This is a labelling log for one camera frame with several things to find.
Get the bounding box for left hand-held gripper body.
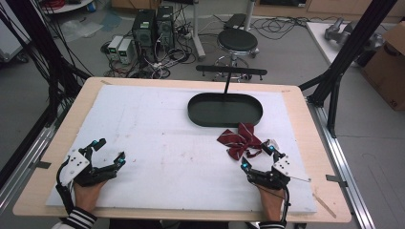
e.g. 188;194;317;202
56;148;119;189

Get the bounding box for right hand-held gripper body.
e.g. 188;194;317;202
249;155;300;191

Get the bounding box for red striped bow tie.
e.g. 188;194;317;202
216;122;264;161

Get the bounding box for black stand with oval tray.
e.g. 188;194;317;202
186;64;268;129

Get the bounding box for person's right hand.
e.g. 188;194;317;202
256;184;288;224

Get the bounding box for person's left hand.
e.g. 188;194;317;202
74;179;108;215

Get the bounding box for thin wooden stick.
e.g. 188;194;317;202
312;193;337;219

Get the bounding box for white foam board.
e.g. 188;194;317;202
45;84;318;215

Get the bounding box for person's dark lap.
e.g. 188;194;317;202
109;219;230;229

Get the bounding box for white power supply unit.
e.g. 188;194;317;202
107;34;124;61
117;38;134;65

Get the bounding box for computer towers on floor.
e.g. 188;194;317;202
100;18;204;80

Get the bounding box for black round stool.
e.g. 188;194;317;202
213;28;261;82

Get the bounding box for clear plastic sheet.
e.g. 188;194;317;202
60;19;104;43

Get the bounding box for black computer tower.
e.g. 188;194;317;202
156;4;176;52
131;9;157;56

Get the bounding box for grey robot device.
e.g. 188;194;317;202
324;17;385;52

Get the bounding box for white desk leg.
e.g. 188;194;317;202
243;0;257;32
190;0;207;62

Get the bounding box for brown cardboard box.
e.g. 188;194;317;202
360;21;405;112

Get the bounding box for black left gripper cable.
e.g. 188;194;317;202
54;156;76;216

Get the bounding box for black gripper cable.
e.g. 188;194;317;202
54;156;76;216
280;185;292;224

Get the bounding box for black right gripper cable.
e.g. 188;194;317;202
280;185;292;224

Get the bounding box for aluminium rail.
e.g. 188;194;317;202
0;104;70;216
306;96;377;229

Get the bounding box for black metal frame post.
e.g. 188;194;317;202
298;0;399;138
6;0;92;128

